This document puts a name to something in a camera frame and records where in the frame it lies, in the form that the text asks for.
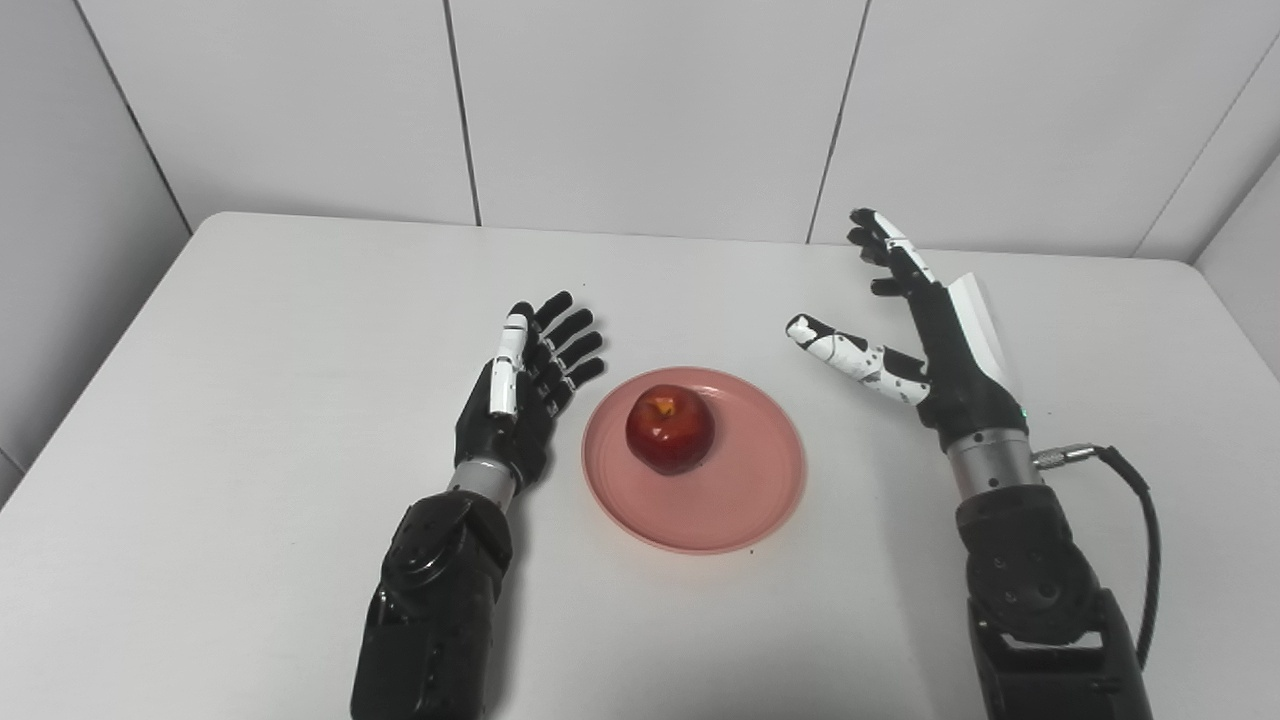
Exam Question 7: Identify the red apple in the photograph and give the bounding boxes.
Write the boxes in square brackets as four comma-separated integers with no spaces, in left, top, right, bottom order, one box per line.
[626,385,717,476]

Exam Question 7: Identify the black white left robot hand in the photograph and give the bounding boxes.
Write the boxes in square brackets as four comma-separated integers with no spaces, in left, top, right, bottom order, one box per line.
[454,291,607,493]

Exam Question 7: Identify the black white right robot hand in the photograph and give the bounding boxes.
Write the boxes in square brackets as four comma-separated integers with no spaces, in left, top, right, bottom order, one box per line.
[785,208,1031,453]

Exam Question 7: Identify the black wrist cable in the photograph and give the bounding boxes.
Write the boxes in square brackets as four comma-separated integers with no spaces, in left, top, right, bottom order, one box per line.
[1033,443,1163,671]

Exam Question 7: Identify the pink round plate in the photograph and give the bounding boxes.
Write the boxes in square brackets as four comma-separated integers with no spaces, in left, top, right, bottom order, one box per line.
[582,366,808,555]

